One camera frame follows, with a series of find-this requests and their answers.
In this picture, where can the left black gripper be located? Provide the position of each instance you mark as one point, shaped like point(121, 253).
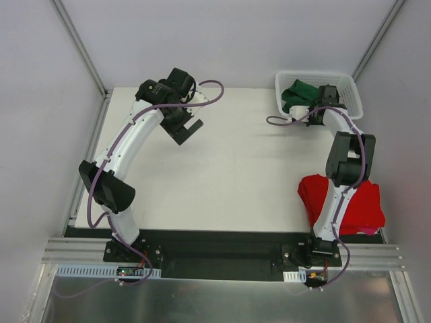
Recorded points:
point(180, 129)

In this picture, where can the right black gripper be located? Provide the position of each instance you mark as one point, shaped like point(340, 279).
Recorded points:
point(324, 101)

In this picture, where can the pink folded t shirt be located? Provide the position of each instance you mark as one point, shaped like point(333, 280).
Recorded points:
point(368, 230)

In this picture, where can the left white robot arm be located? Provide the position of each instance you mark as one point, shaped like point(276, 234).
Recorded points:
point(157, 104)

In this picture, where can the white plastic basket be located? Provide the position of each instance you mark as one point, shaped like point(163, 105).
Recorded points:
point(346, 87)

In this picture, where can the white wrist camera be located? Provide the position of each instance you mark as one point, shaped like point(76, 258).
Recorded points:
point(299, 113)
point(197, 96)

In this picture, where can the left white cable duct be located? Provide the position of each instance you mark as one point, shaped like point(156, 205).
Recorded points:
point(106, 271)

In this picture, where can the green t shirt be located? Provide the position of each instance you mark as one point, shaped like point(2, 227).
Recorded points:
point(299, 94)

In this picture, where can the white cable duct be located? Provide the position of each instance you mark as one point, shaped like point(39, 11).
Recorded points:
point(106, 271)
point(298, 276)

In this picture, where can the right white cable duct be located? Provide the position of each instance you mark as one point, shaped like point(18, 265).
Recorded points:
point(298, 276)

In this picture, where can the red folded t shirt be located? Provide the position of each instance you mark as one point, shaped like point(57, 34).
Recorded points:
point(364, 209)

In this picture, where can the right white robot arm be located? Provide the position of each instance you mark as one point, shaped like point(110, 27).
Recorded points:
point(348, 165)

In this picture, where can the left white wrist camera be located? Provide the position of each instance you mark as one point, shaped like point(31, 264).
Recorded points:
point(197, 96)

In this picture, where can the aluminium frame rail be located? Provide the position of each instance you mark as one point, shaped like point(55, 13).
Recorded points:
point(374, 257)

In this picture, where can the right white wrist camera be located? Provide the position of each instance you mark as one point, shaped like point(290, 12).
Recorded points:
point(299, 113)

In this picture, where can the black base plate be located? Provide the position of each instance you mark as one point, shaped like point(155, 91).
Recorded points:
point(220, 269)

